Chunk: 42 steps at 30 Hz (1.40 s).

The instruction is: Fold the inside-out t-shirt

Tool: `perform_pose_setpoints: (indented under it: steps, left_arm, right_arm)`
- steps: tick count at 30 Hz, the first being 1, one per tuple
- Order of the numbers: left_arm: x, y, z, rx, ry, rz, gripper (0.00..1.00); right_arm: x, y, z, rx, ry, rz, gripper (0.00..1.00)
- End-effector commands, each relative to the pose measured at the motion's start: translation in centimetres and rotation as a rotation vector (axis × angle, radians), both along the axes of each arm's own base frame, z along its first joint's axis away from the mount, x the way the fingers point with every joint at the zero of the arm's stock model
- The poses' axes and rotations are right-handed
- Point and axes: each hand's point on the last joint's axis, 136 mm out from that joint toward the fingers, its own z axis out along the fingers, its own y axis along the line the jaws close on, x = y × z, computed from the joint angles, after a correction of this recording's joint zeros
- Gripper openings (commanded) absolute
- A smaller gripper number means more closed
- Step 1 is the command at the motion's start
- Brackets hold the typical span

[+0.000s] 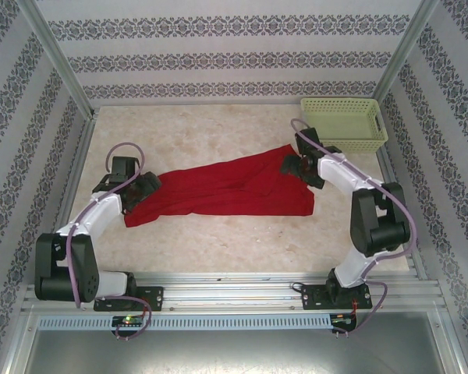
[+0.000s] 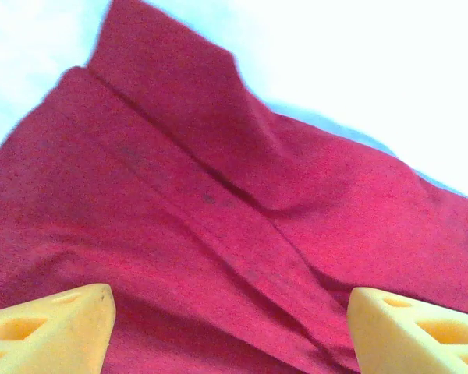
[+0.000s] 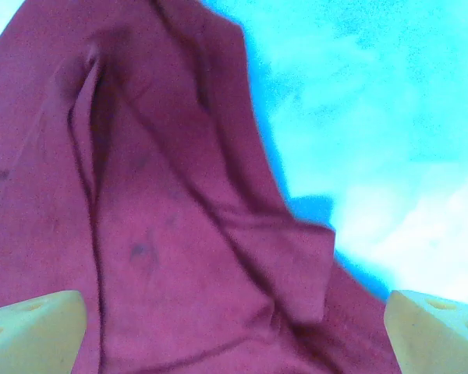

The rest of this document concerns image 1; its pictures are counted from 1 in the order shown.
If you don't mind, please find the red t-shirt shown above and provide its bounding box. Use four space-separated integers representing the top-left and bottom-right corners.
123 143 316 229

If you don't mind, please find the pale green plastic basket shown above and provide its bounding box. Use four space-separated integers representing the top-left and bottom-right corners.
300 97 389 153

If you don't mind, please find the grey sheet metal tray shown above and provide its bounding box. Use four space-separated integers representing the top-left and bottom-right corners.
23 330 465 374

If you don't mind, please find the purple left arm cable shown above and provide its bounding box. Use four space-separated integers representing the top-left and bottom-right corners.
64 142 154 340

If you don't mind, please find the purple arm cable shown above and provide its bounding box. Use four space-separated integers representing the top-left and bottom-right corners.
64 142 154 340
290 118 418 337

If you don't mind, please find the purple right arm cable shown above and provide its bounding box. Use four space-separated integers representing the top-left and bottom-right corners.
290 118 418 337

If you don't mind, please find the aluminium frame post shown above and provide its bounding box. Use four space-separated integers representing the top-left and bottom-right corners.
374 0 440 102
17 0 94 118

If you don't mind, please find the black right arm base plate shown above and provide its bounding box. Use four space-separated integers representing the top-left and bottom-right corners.
300 282 372 312

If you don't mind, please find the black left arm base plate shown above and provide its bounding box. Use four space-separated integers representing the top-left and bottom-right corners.
95 286 165 312

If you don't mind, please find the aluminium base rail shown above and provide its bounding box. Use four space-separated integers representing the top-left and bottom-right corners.
22 271 442 312

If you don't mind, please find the slotted grey cable duct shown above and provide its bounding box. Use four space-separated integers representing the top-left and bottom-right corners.
37 314 333 332

